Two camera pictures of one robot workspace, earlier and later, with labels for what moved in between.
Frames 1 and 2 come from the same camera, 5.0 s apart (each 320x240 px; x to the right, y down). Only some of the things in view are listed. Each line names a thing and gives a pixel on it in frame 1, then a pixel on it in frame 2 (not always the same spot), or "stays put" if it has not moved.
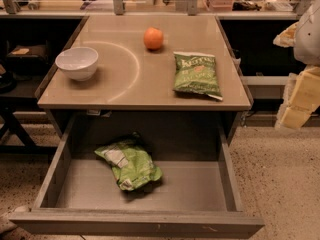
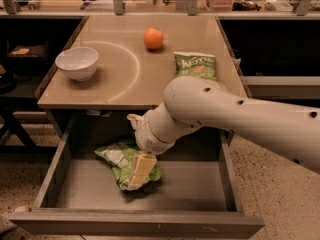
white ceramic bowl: x=78 y=63 stays put
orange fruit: x=153 y=38 stays put
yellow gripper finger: x=286 y=38 → x=145 y=138
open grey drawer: x=197 y=197 stays put
